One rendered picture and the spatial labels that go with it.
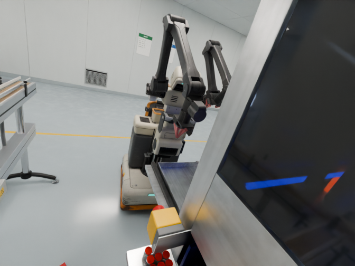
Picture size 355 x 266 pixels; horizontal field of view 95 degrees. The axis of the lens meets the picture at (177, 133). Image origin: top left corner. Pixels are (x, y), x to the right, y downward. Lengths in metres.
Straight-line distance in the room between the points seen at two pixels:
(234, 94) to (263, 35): 0.11
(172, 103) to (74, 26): 4.51
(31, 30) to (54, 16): 0.63
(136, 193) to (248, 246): 1.34
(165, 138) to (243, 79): 1.10
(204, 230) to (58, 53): 5.43
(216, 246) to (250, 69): 0.36
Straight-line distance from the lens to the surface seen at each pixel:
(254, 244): 0.35
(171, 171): 0.89
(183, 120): 0.72
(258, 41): 0.35
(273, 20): 0.35
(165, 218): 0.48
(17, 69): 5.87
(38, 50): 5.66
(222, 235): 0.40
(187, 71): 0.70
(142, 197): 1.64
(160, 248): 0.50
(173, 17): 0.93
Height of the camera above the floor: 1.40
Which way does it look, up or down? 22 degrees down
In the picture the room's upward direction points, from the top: 17 degrees clockwise
